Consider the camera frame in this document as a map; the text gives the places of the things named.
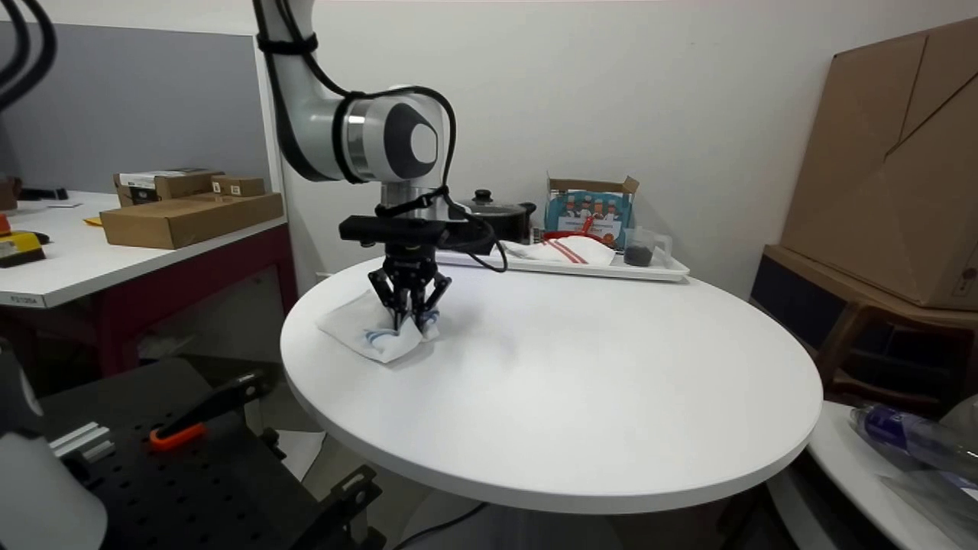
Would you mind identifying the silver aluminium profile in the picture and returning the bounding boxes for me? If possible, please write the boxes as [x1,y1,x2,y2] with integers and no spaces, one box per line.
[47,420,119,465]

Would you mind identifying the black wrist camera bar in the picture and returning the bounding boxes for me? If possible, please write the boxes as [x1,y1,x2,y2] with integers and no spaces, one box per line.
[336,214,495,255]

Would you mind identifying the black orange bar clamp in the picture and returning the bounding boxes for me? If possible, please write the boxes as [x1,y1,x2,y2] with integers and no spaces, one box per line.
[148,367,280,456]

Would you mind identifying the black cooking pot with lid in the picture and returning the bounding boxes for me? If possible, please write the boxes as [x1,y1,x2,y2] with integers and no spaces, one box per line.
[458,186,542,246]

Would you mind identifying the thick black hose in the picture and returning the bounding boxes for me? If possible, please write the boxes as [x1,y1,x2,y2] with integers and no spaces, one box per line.
[0,0,60,116]

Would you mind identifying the black metal bracket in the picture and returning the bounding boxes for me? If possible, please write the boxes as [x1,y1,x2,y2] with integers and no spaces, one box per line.
[301,465,389,550]

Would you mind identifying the light grey rounded cover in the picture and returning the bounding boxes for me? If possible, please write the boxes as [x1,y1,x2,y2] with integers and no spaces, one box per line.
[0,338,111,550]

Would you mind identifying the dark wooden shelf unit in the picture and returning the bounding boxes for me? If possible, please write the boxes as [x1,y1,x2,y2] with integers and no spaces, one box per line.
[748,241,978,423]

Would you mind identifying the grey partition panel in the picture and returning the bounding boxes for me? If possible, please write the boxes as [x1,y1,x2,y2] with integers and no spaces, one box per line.
[0,20,277,199]

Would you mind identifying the white rectangular tray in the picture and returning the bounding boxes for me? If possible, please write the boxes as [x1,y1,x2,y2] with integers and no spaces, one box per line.
[433,234,694,286]

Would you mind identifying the open small cardboard box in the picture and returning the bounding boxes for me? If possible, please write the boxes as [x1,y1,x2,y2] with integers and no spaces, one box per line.
[113,165,224,210]

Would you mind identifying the white desk red sides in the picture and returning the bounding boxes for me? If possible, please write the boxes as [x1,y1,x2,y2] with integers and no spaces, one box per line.
[0,186,301,400]

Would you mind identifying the black floor cable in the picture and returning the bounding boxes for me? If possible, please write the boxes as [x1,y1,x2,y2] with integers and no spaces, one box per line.
[391,499,495,550]

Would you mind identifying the small closed cardboard box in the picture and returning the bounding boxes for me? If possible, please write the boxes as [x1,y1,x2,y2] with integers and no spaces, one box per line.
[211,173,271,203]

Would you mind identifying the white cloth red stripes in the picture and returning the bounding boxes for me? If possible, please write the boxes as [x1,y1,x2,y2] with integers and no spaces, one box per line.
[534,231,624,271]

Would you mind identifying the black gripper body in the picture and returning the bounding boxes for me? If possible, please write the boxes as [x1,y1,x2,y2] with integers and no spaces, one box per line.
[376,246,446,286]

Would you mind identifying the yellow black hand tool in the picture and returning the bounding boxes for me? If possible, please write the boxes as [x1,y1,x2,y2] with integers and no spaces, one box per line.
[0,230,53,271]

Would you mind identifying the clear plastic bag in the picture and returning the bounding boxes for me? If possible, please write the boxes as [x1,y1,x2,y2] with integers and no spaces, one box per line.
[852,393,978,499]

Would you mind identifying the black perforated board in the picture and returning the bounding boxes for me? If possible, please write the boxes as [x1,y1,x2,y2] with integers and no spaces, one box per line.
[39,354,389,550]

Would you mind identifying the flat brown cardboard box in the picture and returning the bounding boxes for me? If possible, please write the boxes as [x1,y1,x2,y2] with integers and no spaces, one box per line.
[99,190,286,255]

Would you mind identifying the white round side table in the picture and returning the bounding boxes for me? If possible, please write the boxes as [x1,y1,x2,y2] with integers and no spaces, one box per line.
[768,396,978,550]

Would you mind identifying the large brown cardboard box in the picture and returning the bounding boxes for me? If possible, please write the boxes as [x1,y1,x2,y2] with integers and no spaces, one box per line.
[775,11,978,314]

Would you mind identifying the white tea towel blue stripes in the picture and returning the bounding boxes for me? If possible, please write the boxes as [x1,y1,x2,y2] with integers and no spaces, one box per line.
[315,286,446,367]

